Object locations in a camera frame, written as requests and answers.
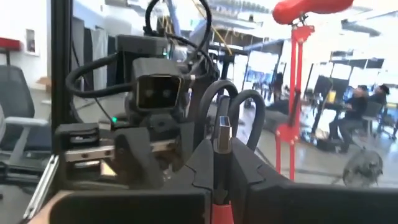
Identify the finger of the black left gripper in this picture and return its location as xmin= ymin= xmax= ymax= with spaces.
xmin=113 ymin=126 xmax=165 ymax=189
xmin=169 ymin=119 xmax=197 ymax=172

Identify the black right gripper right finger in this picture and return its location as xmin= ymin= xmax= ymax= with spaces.
xmin=229 ymin=138 xmax=398 ymax=224

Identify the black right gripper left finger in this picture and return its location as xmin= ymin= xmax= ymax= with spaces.
xmin=49 ymin=139 xmax=216 ymax=224

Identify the black USB cable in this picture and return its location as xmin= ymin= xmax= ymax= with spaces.
xmin=193 ymin=79 xmax=267 ymax=206

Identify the black floor fan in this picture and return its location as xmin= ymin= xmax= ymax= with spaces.
xmin=341 ymin=148 xmax=384 ymax=189

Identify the cardboard box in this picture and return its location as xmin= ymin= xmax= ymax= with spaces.
xmin=36 ymin=76 xmax=52 ymax=93

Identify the orange plastic bin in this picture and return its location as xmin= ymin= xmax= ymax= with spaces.
xmin=211 ymin=201 xmax=234 ymax=224

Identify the grey office chair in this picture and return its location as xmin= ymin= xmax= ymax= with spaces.
xmin=0 ymin=64 xmax=52 ymax=184

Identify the person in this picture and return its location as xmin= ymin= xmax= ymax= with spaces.
xmin=328 ymin=85 xmax=370 ymax=154
xmin=368 ymin=83 xmax=391 ymax=106
xmin=271 ymin=72 xmax=285 ymax=105

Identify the red desk lamp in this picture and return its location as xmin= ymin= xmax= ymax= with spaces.
xmin=272 ymin=0 xmax=355 ymax=182

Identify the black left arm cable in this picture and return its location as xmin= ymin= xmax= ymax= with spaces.
xmin=65 ymin=51 xmax=134 ymax=99

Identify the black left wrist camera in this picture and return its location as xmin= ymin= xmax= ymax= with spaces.
xmin=130 ymin=57 xmax=191 ymax=118

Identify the silver metal rail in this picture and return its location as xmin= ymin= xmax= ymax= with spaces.
xmin=23 ymin=154 xmax=60 ymax=220

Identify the framed wall notice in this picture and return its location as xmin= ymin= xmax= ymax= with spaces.
xmin=25 ymin=28 xmax=40 ymax=57

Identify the red wall box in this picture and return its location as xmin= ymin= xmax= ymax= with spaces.
xmin=0 ymin=36 xmax=22 ymax=52

